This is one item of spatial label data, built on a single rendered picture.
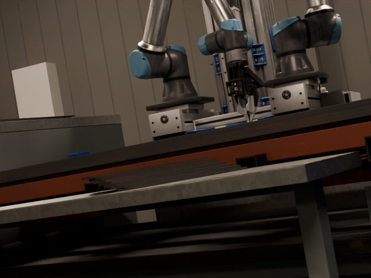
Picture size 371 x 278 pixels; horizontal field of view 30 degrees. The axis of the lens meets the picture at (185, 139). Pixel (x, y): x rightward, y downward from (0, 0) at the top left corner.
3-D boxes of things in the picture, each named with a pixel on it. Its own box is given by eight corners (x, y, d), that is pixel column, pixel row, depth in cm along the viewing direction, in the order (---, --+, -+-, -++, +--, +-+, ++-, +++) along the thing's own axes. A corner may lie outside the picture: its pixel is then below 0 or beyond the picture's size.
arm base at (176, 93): (171, 105, 299) (167, 82, 299) (203, 98, 293) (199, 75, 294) (157, 104, 285) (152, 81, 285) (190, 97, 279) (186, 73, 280)
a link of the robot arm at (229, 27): (229, 23, 252) (245, 17, 246) (234, 53, 252) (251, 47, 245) (213, 23, 247) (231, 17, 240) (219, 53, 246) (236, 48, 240)
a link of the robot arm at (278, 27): (273, 57, 277) (267, 24, 277) (306, 52, 277) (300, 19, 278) (279, 52, 265) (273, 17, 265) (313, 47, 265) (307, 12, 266)
